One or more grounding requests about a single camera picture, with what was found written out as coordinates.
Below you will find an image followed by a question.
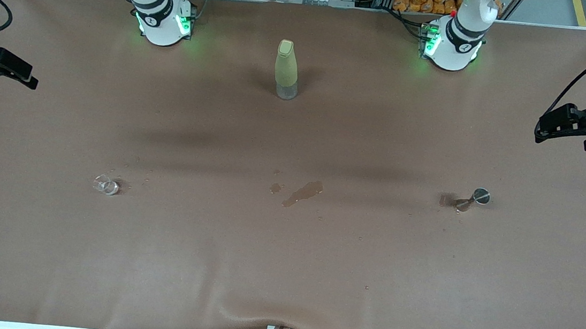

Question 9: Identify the steel jigger measuring cup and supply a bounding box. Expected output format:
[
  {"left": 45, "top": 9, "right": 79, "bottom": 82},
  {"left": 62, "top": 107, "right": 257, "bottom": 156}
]
[{"left": 453, "top": 185, "right": 492, "bottom": 217}]

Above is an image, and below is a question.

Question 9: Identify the clear glass beaker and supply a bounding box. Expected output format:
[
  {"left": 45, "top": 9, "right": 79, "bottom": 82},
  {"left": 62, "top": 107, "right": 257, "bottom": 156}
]
[{"left": 91, "top": 172, "right": 121, "bottom": 197}]

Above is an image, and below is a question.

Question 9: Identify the large liquid spill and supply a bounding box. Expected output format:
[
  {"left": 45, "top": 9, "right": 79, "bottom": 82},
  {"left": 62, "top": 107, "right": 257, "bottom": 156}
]
[{"left": 281, "top": 178, "right": 325, "bottom": 212}]

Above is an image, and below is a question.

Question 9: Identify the green bottle with clear base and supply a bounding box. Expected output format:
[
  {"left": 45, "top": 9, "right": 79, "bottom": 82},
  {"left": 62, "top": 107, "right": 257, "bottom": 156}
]
[{"left": 271, "top": 39, "right": 304, "bottom": 102}]

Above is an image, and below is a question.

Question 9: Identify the brown table mat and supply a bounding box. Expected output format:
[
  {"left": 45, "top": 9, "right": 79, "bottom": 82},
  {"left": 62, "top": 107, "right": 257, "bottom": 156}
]
[{"left": 0, "top": 0, "right": 586, "bottom": 329}]

